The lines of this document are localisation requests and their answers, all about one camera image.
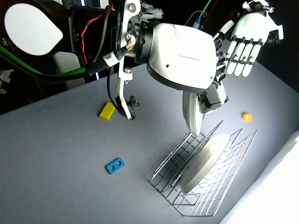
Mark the blue block with two holes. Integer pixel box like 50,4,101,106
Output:
105,157,125,175

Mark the thin green wire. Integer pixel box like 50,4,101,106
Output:
184,0,212,27

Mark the white plate with dark smudges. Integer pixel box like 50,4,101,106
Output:
182,90,204,136

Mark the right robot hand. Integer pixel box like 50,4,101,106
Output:
146,22,231,115

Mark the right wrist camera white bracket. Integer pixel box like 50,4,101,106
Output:
115,67,141,121

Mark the white robot body column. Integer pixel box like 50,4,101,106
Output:
52,51,86,91

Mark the black cable with white label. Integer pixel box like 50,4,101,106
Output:
87,45,133,76

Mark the thick green cable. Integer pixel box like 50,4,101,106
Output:
0,44,94,83

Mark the silver wire dish rack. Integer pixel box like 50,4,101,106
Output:
149,120,258,217

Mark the white round plate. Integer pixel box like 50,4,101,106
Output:
179,133,232,195

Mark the yellow rectangular block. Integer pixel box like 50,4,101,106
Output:
99,101,116,121

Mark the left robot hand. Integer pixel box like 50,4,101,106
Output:
212,11,285,77

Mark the orange swirl cookie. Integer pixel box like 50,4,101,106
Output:
241,112,254,123

